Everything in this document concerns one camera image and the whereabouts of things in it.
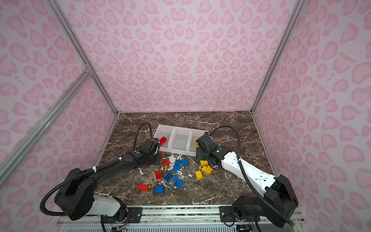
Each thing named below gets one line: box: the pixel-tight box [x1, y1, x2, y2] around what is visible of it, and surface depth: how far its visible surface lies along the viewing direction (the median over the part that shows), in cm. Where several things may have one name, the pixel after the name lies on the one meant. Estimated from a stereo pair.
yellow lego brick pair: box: [201, 165, 214, 176], surface depth 90 cm
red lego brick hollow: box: [155, 170, 162, 180], surface depth 87 cm
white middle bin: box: [168, 126, 193, 156], surface depth 100 cm
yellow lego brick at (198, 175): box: [195, 170, 203, 181], surface depth 86 cm
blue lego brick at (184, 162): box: [180, 158, 189, 166], surface depth 93 cm
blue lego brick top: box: [174, 159, 182, 166], surface depth 92 cm
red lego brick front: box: [136, 183, 150, 192], surface depth 83 cm
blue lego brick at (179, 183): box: [176, 179, 184, 189], surface depth 85 cm
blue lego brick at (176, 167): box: [172, 164, 181, 171], surface depth 92 cm
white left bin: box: [153, 124, 175, 152], surface depth 102 cm
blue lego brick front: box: [154, 185, 165, 194], surface depth 82 cm
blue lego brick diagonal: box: [164, 172, 174, 183], surface depth 87 cm
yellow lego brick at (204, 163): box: [199, 160, 209, 167], surface depth 92 cm
